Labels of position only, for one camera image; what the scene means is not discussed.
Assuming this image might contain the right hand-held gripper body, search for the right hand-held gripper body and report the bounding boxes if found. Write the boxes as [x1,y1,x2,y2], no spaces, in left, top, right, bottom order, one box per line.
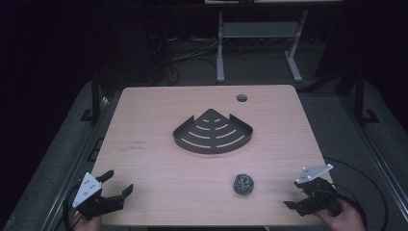
[293,163,343,218]

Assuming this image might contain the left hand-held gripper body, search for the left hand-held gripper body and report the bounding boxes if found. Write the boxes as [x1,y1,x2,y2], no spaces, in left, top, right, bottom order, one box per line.
[70,171,124,221]

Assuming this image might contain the steel wool ball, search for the steel wool ball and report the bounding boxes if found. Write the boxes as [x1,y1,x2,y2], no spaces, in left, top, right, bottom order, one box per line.
[233,173,255,196]

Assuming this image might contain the black metal corner rack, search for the black metal corner rack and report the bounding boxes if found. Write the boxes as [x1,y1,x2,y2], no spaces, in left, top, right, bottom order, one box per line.
[172,108,254,155]

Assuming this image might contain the person's left hand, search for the person's left hand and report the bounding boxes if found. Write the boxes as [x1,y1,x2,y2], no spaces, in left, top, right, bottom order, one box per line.
[71,213,103,231]

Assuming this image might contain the person's right hand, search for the person's right hand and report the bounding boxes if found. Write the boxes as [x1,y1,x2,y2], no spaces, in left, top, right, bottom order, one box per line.
[315,199,368,231]

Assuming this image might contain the black metal stand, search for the black metal stand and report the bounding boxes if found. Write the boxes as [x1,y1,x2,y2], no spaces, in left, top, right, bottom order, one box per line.
[351,66,381,125]
[80,67,108,125]

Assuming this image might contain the aluminium frame rail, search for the aluminium frame rail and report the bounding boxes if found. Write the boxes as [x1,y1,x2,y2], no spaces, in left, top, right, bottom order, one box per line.
[339,94,408,223]
[40,94,122,231]

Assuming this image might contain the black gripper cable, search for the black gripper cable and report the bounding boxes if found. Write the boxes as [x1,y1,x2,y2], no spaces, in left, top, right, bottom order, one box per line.
[62,183,82,231]
[322,155,390,231]

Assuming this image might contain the bundle of floor cables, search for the bundle of floor cables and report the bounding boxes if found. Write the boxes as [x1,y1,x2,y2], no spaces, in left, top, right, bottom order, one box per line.
[149,34,222,87]

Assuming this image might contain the white metal desk frame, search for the white metal desk frame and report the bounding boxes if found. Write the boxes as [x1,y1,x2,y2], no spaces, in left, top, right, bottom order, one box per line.
[215,9,310,84]

